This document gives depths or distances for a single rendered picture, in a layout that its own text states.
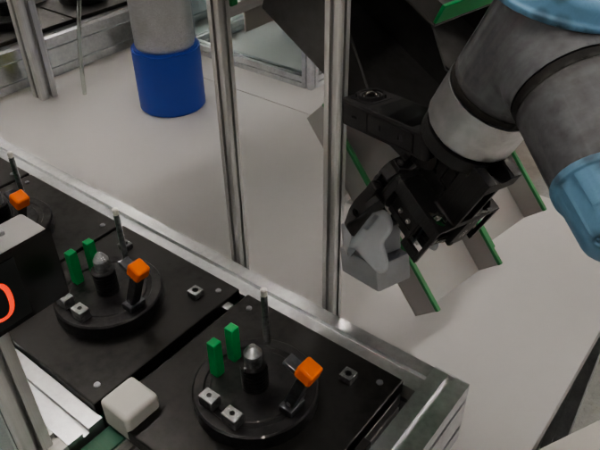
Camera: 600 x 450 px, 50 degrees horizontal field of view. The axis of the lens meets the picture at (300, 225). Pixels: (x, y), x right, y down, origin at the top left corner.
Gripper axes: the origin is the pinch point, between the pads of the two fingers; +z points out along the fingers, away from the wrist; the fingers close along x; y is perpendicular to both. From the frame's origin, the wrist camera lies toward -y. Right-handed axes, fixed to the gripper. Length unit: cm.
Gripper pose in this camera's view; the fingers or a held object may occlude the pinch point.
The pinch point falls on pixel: (370, 234)
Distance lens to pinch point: 68.5
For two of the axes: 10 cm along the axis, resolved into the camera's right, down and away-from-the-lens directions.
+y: 4.9, 8.0, -3.5
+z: -2.5, 5.1, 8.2
